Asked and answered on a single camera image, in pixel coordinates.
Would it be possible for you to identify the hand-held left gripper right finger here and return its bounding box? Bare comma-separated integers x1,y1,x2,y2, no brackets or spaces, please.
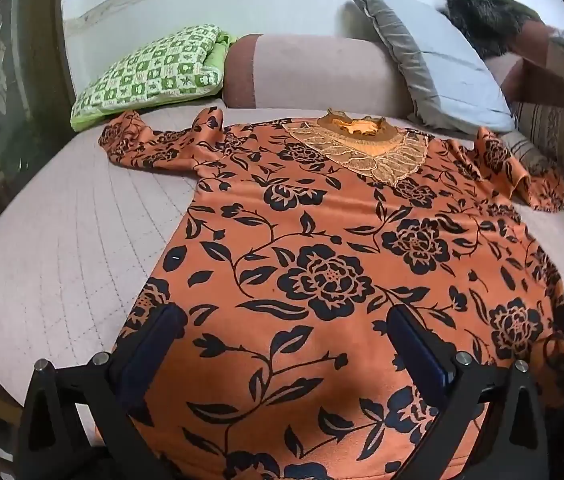
386,302,550,480

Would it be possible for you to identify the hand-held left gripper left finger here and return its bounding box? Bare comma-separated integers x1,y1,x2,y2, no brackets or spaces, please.
14,302,190,480

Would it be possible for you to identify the orange black floral blouse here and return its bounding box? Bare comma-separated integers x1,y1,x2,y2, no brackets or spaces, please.
98,107,564,480

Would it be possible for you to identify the pink quilted bed mat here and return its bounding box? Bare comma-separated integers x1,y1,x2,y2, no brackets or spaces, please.
0,105,564,480

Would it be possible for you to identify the brown striped blanket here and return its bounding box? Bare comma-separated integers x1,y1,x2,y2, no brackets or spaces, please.
499,101,564,251

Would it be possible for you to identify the brown folded blanket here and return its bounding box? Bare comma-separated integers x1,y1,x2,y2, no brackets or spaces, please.
484,22,564,112

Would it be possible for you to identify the wooden cabinet with glass door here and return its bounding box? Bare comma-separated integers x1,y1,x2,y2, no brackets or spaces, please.
0,0,79,411

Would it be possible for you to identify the green white checked pillow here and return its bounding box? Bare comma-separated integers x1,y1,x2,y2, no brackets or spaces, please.
70,23,237,132

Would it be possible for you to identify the grey white pillow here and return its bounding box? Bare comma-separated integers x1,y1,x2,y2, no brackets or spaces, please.
350,0,517,135

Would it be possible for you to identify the pink bolster pillow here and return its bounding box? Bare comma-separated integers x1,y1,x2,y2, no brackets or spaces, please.
223,33,415,122

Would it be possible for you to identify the dark furry garment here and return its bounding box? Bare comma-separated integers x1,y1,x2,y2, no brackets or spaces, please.
442,0,545,58

